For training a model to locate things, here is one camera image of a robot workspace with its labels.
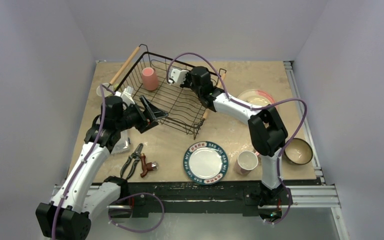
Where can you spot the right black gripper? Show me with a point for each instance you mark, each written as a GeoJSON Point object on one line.
{"type": "Point", "coordinates": [185, 84]}

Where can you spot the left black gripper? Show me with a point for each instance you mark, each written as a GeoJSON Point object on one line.
{"type": "Point", "coordinates": [152, 113]}

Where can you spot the black wire dish rack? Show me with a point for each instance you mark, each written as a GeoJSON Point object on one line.
{"type": "Point", "coordinates": [185, 112]}

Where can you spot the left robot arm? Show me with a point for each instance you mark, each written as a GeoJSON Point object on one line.
{"type": "Point", "coordinates": [70, 212]}

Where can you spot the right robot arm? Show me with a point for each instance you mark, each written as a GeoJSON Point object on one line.
{"type": "Point", "coordinates": [267, 131]}

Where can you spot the clear plastic screw box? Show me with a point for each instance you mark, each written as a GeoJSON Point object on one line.
{"type": "Point", "coordinates": [123, 145]}

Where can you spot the black pliers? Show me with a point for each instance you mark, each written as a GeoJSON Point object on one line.
{"type": "Point", "coordinates": [132, 161]}

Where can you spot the green mug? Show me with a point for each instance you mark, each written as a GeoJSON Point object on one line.
{"type": "Point", "coordinates": [105, 90]}

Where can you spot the pink rimmed large plate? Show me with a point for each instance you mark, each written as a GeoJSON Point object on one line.
{"type": "Point", "coordinates": [250, 92]}

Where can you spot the cream floral small plate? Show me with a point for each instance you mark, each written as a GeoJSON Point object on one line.
{"type": "Point", "coordinates": [258, 100]}

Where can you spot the light pink mug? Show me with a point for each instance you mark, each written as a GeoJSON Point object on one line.
{"type": "Point", "coordinates": [245, 162]}

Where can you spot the dark ceramic bowl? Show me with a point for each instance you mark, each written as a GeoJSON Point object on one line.
{"type": "Point", "coordinates": [298, 152]}

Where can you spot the brown handled tool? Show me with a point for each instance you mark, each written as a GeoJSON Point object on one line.
{"type": "Point", "coordinates": [147, 166]}

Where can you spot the black base frame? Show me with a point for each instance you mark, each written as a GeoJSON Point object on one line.
{"type": "Point", "coordinates": [225, 197]}

